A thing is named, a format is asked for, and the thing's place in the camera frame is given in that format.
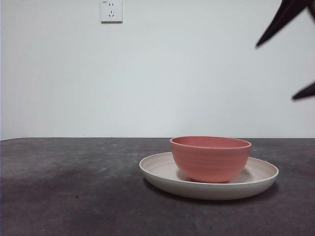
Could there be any red ribbed bowl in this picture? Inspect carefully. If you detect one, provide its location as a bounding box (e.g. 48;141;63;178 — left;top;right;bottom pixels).
169;136;252;184

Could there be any white wall socket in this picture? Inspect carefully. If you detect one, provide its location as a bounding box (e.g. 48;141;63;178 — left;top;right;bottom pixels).
100;0;123;25

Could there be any white round plate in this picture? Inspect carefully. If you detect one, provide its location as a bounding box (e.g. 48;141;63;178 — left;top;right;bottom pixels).
139;151;279;201

